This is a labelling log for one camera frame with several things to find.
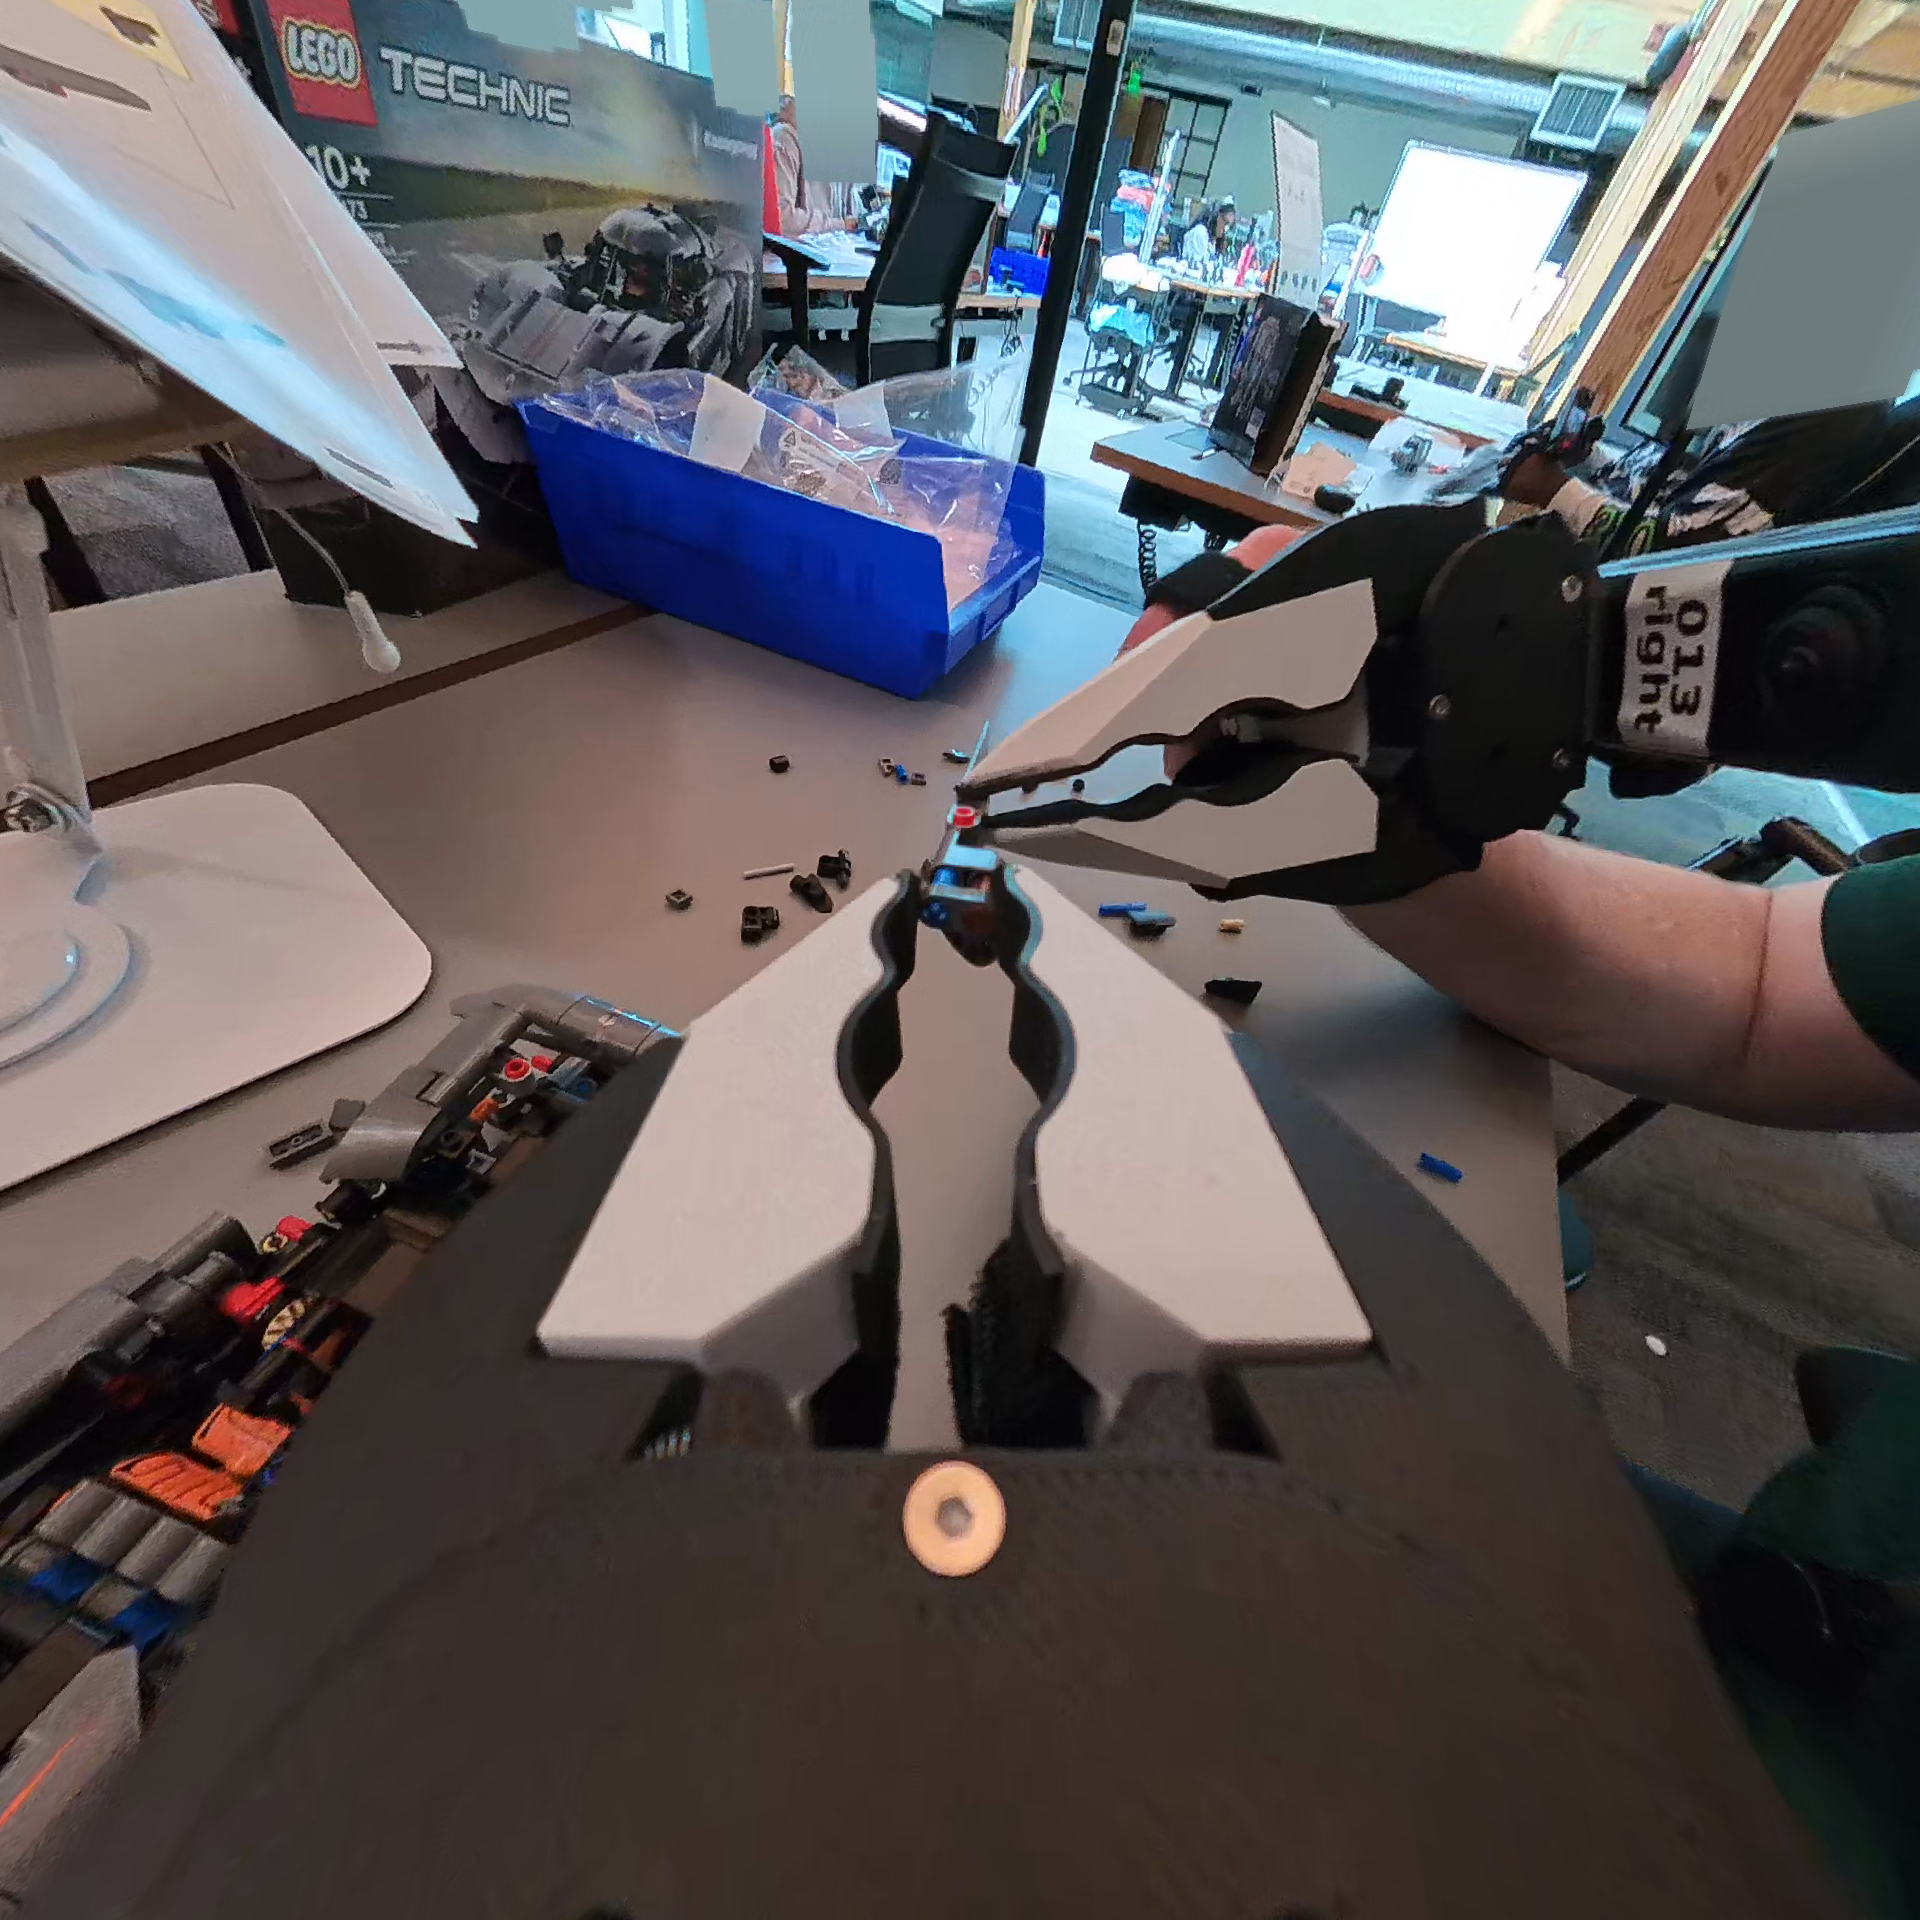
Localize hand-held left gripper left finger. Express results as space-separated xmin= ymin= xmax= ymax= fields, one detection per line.
xmin=534 ymin=873 xmax=922 ymax=1413

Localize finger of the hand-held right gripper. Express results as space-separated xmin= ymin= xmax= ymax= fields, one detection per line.
xmin=982 ymin=712 xmax=1384 ymax=889
xmin=961 ymin=577 xmax=1379 ymax=801

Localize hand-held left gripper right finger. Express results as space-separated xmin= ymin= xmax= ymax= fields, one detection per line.
xmin=990 ymin=867 xmax=1377 ymax=1405

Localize grey lego cross-hole connector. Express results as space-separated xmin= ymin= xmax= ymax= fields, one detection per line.
xmin=920 ymin=843 xmax=1004 ymax=966

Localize grey lego car model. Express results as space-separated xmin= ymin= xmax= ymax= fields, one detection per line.
xmin=0 ymin=984 xmax=688 ymax=1870

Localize person's right forearm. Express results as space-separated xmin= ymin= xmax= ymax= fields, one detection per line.
xmin=1340 ymin=831 xmax=1920 ymax=1136

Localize another person's forearm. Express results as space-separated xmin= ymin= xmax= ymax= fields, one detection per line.
xmin=1438 ymin=433 xmax=1642 ymax=545

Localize black toy set box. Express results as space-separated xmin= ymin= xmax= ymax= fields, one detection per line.
xmin=222 ymin=0 xmax=784 ymax=607

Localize lego instruction booklet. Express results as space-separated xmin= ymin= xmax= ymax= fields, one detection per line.
xmin=0 ymin=0 xmax=485 ymax=554

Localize person's right hand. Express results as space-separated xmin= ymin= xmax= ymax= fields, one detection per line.
xmin=1118 ymin=527 xmax=1308 ymax=654

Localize wooden background table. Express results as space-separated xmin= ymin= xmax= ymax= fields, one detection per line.
xmin=1090 ymin=403 xmax=1505 ymax=554

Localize black upright box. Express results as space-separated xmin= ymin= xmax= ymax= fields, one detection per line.
xmin=1204 ymin=289 xmax=1346 ymax=479

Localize black chair armrest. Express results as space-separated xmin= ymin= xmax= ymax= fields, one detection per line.
xmin=1692 ymin=814 xmax=1866 ymax=889

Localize bright white screen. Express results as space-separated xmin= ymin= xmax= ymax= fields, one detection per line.
xmin=1369 ymin=139 xmax=1594 ymax=367

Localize blue plastic bin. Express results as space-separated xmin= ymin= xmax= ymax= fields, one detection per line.
xmin=517 ymin=382 xmax=1049 ymax=703

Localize black pleated floor lamp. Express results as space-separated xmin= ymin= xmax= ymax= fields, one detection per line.
xmin=1017 ymin=0 xmax=1139 ymax=471

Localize clear plastic parts bags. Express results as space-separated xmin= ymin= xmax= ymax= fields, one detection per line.
xmin=545 ymin=351 xmax=1040 ymax=530

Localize black office chair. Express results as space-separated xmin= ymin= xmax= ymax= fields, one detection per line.
xmin=761 ymin=111 xmax=1024 ymax=395

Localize wooden pillar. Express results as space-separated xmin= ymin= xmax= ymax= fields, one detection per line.
xmin=1526 ymin=0 xmax=1866 ymax=426

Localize white book stand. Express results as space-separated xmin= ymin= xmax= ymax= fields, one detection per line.
xmin=0 ymin=270 xmax=436 ymax=1199

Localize white cable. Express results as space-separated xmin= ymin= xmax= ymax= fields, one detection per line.
xmin=267 ymin=499 xmax=408 ymax=682

